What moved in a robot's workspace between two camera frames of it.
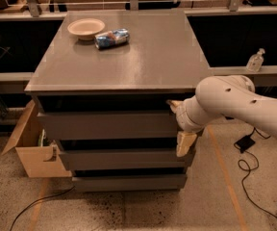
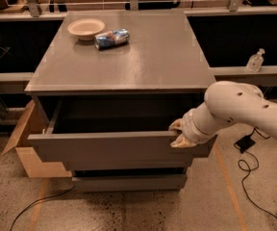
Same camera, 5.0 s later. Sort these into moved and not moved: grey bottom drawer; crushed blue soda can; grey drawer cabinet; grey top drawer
Moved: grey top drawer
Not moved: crushed blue soda can; grey drawer cabinet; grey bottom drawer
